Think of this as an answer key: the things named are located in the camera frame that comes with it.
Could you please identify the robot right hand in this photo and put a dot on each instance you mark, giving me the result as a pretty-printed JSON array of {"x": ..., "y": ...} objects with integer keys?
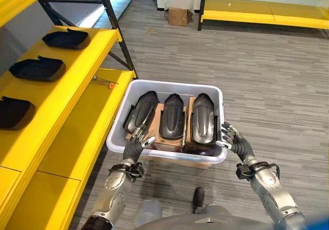
[{"x": 240, "y": 144}]

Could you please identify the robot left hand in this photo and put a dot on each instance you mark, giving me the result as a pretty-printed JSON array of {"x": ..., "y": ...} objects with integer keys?
[{"x": 133, "y": 148}]

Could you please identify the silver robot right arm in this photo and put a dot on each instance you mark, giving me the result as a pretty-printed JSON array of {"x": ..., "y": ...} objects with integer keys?
[{"x": 272, "y": 191}]

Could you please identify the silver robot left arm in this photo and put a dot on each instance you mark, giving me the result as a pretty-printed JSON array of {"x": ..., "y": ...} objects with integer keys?
[{"x": 113, "y": 191}]

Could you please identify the grey plastic box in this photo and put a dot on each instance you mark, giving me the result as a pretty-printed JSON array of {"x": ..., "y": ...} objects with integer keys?
[{"x": 167, "y": 119}]

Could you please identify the yellow shelf unit black posts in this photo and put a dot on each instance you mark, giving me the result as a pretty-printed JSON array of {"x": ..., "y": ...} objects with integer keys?
[
  {"x": 59, "y": 106},
  {"x": 262, "y": 6}
]

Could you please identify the brown cardboard box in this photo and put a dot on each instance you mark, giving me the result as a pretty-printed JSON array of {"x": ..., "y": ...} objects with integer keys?
[{"x": 178, "y": 16}]

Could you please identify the brown cardboard insert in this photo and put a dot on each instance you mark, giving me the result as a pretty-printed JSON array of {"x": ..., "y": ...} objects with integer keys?
[{"x": 156, "y": 119}]

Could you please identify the black sole-shaped part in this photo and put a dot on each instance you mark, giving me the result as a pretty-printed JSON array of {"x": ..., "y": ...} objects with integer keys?
[
  {"x": 203, "y": 119},
  {"x": 37, "y": 69},
  {"x": 14, "y": 113},
  {"x": 173, "y": 117},
  {"x": 66, "y": 38},
  {"x": 141, "y": 112}
]

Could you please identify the robot silver left leg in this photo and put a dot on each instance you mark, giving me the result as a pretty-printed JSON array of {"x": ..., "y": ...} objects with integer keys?
[{"x": 147, "y": 212}]

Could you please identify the robot dark right foot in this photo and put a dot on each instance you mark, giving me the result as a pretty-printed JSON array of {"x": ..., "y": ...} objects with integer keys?
[{"x": 198, "y": 199}]

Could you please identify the orange-capped metal tool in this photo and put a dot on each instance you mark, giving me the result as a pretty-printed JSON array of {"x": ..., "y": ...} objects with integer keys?
[{"x": 104, "y": 81}]

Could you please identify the robot silver body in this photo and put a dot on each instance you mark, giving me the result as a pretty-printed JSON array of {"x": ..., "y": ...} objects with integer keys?
[{"x": 203, "y": 222}]

